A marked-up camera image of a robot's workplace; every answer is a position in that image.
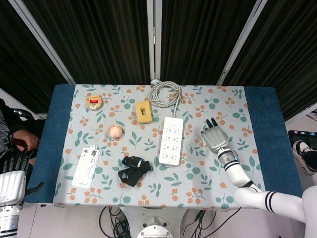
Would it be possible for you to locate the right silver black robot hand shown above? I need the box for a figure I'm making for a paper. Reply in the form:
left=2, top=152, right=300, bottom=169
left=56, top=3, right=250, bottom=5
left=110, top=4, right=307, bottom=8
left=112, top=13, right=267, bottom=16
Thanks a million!
left=200, top=118, right=235, bottom=153

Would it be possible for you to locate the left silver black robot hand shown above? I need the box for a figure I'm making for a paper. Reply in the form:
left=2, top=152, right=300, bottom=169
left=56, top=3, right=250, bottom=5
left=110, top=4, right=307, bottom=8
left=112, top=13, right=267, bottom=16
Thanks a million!
left=0, top=148, right=45, bottom=205

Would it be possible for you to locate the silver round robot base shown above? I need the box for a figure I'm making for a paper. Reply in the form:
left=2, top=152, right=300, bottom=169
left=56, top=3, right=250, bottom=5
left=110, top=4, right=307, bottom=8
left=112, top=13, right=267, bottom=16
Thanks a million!
left=136, top=217, right=174, bottom=238

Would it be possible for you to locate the white power strip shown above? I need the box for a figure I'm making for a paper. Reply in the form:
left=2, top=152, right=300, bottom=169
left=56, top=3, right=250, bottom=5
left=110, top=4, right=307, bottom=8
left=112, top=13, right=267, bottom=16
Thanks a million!
left=158, top=117, right=184, bottom=166

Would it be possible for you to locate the floral grey tablecloth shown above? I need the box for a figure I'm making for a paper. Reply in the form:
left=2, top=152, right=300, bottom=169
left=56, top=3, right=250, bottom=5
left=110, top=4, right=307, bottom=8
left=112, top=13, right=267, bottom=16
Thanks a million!
left=53, top=84, right=269, bottom=209

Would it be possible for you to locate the blue table cover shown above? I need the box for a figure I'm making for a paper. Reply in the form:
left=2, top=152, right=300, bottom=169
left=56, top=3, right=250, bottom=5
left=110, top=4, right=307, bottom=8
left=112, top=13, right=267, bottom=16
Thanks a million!
left=26, top=84, right=307, bottom=204

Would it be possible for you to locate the person in black jacket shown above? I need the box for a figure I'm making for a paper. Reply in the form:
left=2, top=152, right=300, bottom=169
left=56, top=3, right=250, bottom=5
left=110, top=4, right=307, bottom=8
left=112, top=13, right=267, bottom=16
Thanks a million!
left=0, top=98, right=48, bottom=174

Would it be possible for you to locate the white packaged ruler set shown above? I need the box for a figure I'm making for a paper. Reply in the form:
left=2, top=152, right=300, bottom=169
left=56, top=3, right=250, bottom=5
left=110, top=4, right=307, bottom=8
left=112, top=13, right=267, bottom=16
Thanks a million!
left=71, top=145, right=101, bottom=187

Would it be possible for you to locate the yellow sponge with cutout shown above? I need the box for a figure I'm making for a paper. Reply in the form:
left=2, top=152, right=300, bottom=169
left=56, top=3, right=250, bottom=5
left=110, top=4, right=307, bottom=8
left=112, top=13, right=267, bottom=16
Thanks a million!
left=135, top=101, right=154, bottom=124

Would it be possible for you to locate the black screen device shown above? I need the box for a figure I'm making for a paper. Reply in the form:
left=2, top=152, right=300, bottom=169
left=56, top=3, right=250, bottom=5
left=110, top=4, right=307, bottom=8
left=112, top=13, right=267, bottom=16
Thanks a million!
left=288, top=130, right=317, bottom=149

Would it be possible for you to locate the black and white sneaker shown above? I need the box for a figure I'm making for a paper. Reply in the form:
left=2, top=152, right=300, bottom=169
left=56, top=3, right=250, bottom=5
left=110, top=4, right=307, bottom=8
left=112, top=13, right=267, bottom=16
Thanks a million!
left=292, top=140, right=317, bottom=176

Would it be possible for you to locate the black curtain panel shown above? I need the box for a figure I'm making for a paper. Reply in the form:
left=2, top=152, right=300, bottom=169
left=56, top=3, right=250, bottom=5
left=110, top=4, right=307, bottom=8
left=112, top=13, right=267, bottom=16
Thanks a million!
left=160, top=0, right=257, bottom=86
left=0, top=0, right=70, bottom=114
left=221, top=0, right=317, bottom=122
left=22, top=0, right=152, bottom=85

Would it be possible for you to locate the pink ball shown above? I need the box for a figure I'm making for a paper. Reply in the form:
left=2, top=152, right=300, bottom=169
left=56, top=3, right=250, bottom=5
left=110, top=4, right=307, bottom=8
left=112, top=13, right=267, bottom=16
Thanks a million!
left=108, top=124, right=124, bottom=138

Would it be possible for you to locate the round gold tin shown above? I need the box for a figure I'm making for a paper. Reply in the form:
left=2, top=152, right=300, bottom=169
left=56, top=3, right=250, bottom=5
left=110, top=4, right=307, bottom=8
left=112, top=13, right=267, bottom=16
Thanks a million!
left=85, top=95, right=103, bottom=112

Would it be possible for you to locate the white cable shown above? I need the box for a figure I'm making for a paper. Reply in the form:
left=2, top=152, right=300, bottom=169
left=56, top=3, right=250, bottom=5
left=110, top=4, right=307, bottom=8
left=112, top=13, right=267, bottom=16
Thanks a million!
left=148, top=79, right=185, bottom=119

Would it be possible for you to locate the black cable bundle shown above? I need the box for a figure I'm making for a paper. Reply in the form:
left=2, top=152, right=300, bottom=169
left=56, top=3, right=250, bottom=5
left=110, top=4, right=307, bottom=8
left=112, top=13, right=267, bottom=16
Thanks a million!
left=193, top=210, right=217, bottom=238
left=99, top=205, right=132, bottom=238

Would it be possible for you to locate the black camera strap mount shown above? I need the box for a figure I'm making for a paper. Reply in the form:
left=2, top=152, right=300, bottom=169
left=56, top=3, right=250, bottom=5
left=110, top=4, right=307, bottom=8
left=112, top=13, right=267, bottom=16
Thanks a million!
left=117, top=155, right=152, bottom=188

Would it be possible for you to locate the white slanted frame post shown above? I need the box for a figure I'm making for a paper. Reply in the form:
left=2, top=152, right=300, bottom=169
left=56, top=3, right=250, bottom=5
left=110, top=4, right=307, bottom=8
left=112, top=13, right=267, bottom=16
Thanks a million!
left=8, top=0, right=75, bottom=85
left=216, top=0, right=268, bottom=86

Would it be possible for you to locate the white upright frame post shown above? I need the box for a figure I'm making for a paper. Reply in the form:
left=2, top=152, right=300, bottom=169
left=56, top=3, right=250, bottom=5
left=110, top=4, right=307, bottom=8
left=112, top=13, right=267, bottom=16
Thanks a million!
left=146, top=0, right=161, bottom=82

